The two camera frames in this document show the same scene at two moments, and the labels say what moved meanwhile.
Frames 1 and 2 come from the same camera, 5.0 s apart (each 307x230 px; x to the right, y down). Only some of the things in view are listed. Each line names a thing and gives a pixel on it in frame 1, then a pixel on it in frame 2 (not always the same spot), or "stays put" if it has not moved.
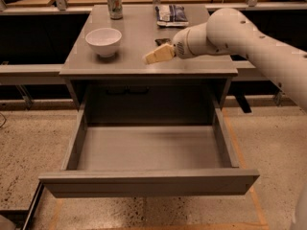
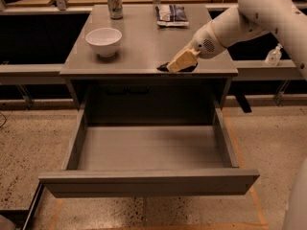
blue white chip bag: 171,15 stays put
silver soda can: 114,3 stays put
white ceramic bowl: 105,41 stays put
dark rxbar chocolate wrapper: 162,41 -> 164,68
